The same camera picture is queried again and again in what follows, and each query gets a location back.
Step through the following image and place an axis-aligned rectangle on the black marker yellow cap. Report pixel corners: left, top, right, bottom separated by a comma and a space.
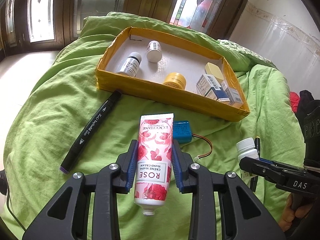
249, 136, 261, 192

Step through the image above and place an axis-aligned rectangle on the right hand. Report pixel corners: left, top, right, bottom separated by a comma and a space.
278, 194, 313, 232

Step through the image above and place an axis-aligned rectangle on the cream plastic case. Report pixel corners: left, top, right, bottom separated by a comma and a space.
205, 62, 224, 83

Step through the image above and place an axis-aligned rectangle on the rose hand cream tube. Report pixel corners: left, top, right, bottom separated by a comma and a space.
134, 113, 174, 216

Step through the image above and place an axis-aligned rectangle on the white bottle red label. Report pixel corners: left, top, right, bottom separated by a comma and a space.
146, 40, 162, 63

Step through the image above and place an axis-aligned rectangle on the black marker purple cap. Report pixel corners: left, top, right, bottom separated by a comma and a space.
60, 90, 121, 174

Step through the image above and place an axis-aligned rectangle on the black cable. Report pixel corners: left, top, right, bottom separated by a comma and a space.
4, 194, 27, 231

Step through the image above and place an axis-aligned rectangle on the yellow cardboard tray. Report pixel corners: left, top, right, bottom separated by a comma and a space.
95, 27, 250, 122

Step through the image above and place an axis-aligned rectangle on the red cloth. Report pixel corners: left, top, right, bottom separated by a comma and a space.
290, 92, 300, 113

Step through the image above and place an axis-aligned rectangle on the blue battery pack with wires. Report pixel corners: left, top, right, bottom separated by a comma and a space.
173, 120, 213, 160

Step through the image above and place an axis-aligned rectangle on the yellow round jar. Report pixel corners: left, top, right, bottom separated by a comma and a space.
163, 72, 187, 90

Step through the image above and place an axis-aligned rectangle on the black garment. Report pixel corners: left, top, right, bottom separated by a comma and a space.
296, 90, 320, 130

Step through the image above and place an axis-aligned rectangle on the small white medicine box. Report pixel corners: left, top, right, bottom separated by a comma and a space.
221, 80, 243, 108

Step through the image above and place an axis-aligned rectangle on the white bottle dark collar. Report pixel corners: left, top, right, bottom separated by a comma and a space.
117, 52, 142, 77

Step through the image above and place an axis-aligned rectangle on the white bottle green label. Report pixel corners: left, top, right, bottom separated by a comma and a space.
236, 138, 259, 183

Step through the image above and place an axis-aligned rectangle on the green bed quilt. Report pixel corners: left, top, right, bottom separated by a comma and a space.
1, 12, 305, 238

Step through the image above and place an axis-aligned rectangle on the blue white medicine box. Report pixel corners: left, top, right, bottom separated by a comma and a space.
196, 74, 231, 104

